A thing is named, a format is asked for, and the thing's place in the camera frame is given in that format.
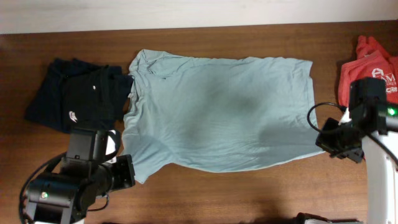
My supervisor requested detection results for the folded black garment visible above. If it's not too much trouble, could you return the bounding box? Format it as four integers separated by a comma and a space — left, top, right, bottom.
24, 58, 134, 133

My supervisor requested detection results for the red printed t-shirt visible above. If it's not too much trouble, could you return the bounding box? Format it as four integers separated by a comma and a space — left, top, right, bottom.
338, 35, 397, 107

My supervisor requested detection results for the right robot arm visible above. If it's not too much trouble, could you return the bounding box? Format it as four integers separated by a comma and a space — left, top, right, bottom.
315, 78, 397, 224

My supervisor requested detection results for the light blue t-shirt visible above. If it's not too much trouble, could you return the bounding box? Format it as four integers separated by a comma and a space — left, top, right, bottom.
123, 49, 321, 183

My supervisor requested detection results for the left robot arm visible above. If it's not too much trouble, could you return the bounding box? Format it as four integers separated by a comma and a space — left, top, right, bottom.
19, 129, 135, 224

